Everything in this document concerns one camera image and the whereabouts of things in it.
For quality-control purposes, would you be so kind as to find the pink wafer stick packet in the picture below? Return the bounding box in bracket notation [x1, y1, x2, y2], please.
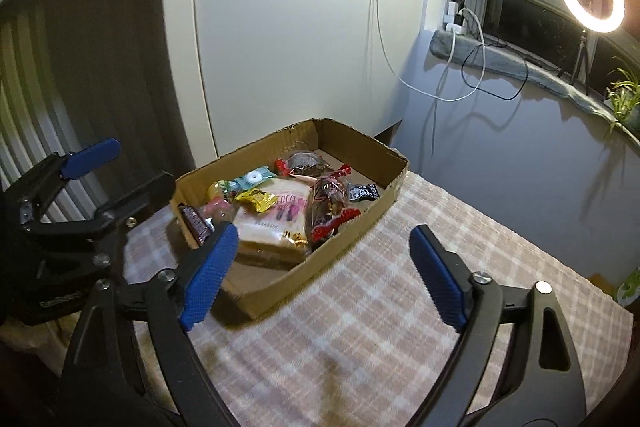
[200, 197, 235, 225]

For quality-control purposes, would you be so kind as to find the yellow jelly cup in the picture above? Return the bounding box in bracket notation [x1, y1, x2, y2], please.
[207, 180, 240, 202]

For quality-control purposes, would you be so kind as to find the chocolate cake red-edged pack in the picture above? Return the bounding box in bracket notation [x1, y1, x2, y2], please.
[306, 164, 361, 248]

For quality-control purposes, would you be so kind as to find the white charging cable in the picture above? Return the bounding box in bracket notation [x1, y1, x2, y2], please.
[369, 0, 487, 103]

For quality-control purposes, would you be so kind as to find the snickers bar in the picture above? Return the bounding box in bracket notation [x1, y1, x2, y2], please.
[178, 204, 215, 246]

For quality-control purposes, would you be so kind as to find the black candy packet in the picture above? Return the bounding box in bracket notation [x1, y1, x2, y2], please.
[347, 183, 381, 202]

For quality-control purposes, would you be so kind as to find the potted spider plant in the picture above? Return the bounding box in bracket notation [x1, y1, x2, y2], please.
[606, 67, 639, 133]

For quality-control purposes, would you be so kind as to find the yellow candy packet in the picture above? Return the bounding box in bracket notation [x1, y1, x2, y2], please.
[235, 187, 279, 213]

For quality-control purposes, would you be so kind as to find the pink sandwich bread pack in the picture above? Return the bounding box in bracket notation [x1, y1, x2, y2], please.
[233, 178, 311, 269]

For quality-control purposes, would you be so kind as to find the white power adapter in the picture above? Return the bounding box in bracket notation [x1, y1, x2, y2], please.
[442, 0, 468, 36]

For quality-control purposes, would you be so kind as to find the green paper bag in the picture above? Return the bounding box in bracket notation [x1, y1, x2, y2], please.
[616, 268, 640, 308]

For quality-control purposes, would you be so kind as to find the pink plaid tablecloth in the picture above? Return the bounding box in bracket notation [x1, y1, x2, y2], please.
[121, 171, 636, 427]

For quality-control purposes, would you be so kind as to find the brown cardboard box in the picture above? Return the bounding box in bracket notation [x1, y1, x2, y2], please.
[170, 119, 409, 320]

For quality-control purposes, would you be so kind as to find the teal mint candy packet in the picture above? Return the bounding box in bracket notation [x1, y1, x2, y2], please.
[230, 166, 277, 193]

